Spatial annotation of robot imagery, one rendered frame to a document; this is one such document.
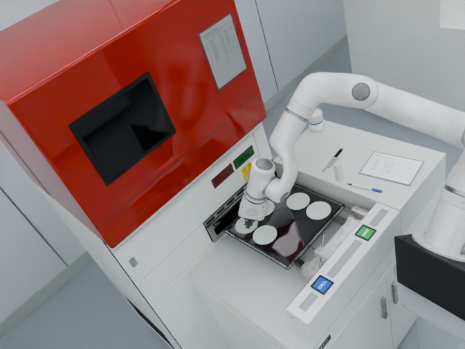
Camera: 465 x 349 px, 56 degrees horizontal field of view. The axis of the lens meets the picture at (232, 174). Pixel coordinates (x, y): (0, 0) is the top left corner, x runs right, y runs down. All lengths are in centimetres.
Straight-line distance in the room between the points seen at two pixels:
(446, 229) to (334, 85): 56
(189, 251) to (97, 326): 138
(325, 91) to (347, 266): 59
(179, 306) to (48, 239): 153
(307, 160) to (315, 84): 57
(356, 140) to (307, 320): 89
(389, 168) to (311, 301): 66
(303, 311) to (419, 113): 71
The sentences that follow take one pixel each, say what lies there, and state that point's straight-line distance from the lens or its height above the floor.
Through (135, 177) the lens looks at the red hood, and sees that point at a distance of 147.
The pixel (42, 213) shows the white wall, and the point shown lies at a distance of 317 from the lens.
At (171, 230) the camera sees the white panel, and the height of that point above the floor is 107.
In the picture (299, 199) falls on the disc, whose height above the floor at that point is 90.
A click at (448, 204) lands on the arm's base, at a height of 114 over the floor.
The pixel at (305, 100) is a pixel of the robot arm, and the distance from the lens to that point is 146.
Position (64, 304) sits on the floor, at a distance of 336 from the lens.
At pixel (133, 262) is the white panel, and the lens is 167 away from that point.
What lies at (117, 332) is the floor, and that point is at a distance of 298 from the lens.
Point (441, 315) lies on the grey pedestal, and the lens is 162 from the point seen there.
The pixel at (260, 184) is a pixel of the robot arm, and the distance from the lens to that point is 151.
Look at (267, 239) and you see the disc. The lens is 176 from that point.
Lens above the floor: 221
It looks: 38 degrees down
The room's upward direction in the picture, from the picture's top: 21 degrees counter-clockwise
